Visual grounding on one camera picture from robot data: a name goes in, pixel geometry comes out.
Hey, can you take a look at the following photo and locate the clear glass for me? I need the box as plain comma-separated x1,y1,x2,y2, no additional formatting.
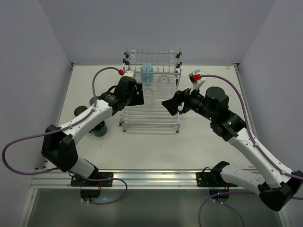
143,88,155,105
157,75,170,90

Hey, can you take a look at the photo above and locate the light green plastic cup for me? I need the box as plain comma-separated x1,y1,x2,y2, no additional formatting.
89,96,98,106

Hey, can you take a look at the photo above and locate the dark green ceramic mug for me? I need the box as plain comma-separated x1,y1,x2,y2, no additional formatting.
89,121,107,137

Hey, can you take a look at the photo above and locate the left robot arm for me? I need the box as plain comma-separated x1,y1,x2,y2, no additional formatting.
42,76,144,178

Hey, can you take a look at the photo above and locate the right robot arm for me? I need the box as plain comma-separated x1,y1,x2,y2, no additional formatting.
161,87,303,211

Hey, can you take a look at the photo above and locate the metal dish rack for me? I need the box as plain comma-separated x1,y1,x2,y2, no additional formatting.
119,48,182,132

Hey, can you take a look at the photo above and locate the blue plastic mug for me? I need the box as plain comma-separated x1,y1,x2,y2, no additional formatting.
141,63,154,87

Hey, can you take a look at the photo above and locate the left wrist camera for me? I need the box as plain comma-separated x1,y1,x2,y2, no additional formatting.
123,70,135,78

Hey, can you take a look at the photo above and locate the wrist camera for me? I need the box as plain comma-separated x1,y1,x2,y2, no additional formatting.
123,70,135,78
188,70,206,93

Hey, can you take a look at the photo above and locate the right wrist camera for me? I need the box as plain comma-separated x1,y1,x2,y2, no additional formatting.
188,70,206,93

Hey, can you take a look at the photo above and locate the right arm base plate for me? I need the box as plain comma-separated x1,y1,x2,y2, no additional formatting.
196,167,238,202

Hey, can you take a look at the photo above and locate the aluminium mounting rail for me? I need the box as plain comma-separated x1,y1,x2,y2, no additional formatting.
30,167,265,190

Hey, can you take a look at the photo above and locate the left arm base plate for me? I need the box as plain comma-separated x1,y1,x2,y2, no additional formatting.
71,172,113,201

